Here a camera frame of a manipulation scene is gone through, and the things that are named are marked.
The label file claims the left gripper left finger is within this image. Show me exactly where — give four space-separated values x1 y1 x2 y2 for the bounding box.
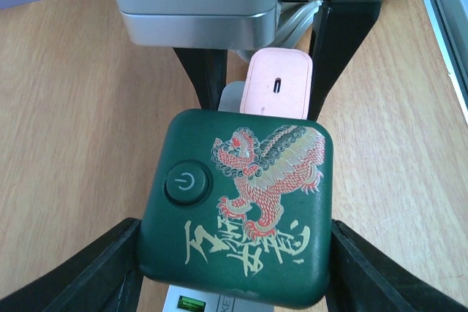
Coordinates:
1 218 143 311

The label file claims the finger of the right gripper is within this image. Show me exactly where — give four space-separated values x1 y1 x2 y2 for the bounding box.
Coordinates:
173 47 227 110

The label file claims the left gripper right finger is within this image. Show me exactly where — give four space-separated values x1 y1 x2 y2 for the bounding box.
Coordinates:
325 220 467 311

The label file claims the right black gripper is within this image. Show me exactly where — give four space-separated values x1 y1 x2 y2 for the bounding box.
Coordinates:
281 0 381 121

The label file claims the pink charger plug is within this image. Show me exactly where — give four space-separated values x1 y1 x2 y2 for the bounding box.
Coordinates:
240 47 313 119

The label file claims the white power strip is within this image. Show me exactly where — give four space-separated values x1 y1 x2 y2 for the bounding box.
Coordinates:
162 81 274 312

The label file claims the green cube plug adapter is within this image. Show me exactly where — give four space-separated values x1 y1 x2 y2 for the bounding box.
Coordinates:
137 110 333 309

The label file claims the white power strip cable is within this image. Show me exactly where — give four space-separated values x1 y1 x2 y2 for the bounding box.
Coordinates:
233 0 407 63

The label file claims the aluminium rail frame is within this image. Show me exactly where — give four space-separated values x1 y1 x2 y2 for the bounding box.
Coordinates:
423 0 467 116

